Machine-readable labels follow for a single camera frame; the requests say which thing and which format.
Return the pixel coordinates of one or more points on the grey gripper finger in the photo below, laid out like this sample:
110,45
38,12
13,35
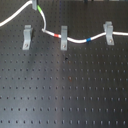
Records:
34,4

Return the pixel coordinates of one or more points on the left grey cable clip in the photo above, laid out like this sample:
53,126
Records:
27,37

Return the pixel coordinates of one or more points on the grey cable clip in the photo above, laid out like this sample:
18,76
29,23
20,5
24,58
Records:
108,29
27,37
64,38

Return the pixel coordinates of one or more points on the middle grey cable clip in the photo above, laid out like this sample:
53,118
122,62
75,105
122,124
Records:
64,38

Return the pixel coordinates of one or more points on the right grey cable clip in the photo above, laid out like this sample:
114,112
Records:
108,29

